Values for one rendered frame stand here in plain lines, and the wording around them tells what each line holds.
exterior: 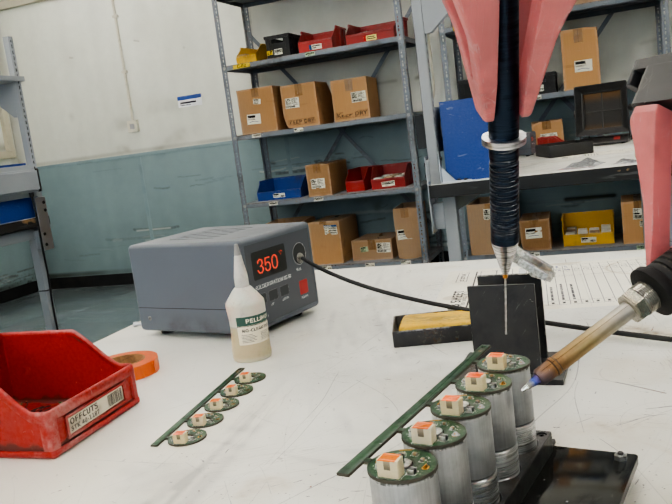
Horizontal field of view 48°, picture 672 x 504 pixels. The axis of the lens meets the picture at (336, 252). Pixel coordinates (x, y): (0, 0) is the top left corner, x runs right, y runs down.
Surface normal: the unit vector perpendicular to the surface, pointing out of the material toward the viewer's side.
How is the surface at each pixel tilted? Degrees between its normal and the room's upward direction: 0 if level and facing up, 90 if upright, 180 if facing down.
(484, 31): 131
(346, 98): 91
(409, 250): 88
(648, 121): 82
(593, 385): 0
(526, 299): 90
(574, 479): 0
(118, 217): 90
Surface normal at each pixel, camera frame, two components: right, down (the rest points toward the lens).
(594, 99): -0.47, 0.03
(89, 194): -0.33, 0.18
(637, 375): -0.13, -0.98
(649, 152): -0.97, 0.02
